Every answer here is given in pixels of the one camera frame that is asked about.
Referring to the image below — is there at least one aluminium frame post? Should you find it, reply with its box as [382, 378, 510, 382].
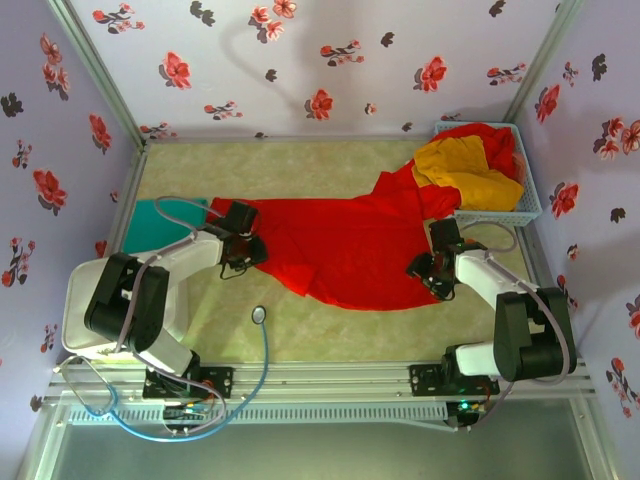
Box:
[45, 0, 150, 149]
[503, 0, 587, 132]

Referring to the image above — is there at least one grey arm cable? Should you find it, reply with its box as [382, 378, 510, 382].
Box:
[113, 195, 227, 435]
[399, 221, 577, 434]

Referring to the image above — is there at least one aluminium table back rail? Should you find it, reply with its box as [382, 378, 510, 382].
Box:
[143, 132, 437, 147]

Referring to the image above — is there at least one thin black left camera cable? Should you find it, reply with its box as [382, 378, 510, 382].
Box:
[219, 262, 254, 281]

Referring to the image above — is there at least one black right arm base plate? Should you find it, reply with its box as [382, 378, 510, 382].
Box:
[408, 363, 501, 399]

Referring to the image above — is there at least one green circuit board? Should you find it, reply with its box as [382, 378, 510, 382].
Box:
[163, 399, 209, 421]

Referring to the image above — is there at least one yellow t-shirt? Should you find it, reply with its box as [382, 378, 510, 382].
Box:
[412, 135, 525, 212]

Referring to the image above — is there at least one light blue plastic basket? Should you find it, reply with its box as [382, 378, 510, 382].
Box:
[433, 121, 544, 229]

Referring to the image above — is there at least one grey right arm cable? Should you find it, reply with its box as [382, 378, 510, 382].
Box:
[399, 221, 577, 434]

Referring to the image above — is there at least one aluminium mounting rail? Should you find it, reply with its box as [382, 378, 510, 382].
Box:
[42, 362, 599, 406]

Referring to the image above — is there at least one folded teal t-shirt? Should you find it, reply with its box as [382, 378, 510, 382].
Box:
[122, 198, 210, 255]

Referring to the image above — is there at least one grey slotted cable duct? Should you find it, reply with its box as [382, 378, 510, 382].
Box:
[67, 402, 447, 426]

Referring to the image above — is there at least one red t-shirt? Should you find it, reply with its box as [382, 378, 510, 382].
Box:
[207, 194, 444, 312]
[372, 122, 517, 224]

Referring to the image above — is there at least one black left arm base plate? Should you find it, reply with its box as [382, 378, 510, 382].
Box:
[142, 363, 235, 401]

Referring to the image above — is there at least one grey left arm cable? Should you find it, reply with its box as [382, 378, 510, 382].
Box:
[113, 195, 227, 435]

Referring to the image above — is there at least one black controller box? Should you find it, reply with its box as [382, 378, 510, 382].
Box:
[446, 398, 489, 432]

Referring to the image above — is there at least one blue tube stethoscope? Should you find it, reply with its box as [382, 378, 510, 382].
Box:
[52, 304, 271, 444]

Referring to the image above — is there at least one white zip pouch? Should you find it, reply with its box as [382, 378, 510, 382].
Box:
[60, 257, 191, 361]

